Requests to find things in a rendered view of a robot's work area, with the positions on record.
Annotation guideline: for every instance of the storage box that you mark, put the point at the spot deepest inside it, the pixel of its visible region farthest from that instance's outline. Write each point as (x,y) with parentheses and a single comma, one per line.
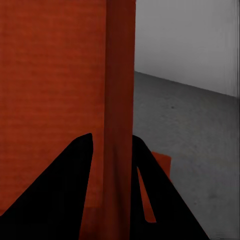
(165,162)
(66,70)

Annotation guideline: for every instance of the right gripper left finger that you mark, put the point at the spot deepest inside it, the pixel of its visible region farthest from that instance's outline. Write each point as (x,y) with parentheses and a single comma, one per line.
(51,208)

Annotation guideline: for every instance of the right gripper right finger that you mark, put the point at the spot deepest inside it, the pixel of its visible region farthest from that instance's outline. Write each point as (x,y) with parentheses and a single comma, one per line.
(174,219)

